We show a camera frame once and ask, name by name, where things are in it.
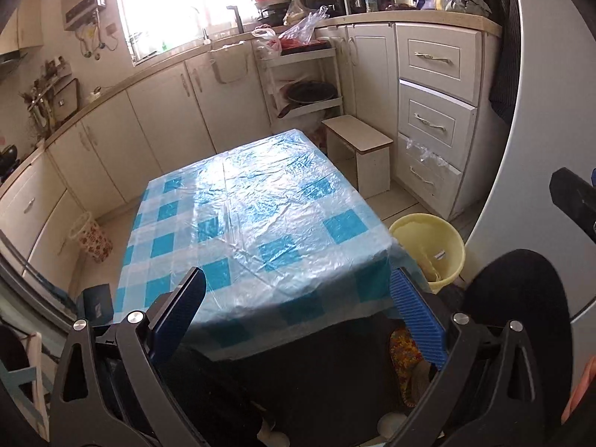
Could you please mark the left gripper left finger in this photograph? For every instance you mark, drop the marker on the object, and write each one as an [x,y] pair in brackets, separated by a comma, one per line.
[108,391]

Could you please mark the white storage rack shelf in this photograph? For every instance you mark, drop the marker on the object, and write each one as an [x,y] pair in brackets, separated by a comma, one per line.
[317,62]

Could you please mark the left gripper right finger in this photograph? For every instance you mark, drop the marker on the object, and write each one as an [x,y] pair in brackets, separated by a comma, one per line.
[484,392]

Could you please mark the clear plastic bag on counter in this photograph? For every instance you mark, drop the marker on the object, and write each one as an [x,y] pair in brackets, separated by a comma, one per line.
[301,33]

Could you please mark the blue dustpan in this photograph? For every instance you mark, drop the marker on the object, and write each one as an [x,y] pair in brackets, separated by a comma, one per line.
[94,304]

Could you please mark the black frying pan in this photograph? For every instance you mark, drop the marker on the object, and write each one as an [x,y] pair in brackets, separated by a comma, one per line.
[305,93]

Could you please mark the small white wooden stool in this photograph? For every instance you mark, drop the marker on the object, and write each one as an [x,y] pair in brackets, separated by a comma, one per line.
[371,148]

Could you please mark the blue checkered plastic tablecloth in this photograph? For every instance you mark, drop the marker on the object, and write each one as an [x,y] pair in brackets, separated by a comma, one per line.
[288,247]

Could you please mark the yellow plastic trash bin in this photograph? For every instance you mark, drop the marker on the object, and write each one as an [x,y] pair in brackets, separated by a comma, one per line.
[434,244]

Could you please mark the white refrigerator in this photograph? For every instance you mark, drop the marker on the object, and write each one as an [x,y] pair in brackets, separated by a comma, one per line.
[553,127]

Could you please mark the floral patterned waste basket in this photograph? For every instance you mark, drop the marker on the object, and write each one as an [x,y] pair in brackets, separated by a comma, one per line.
[91,238]

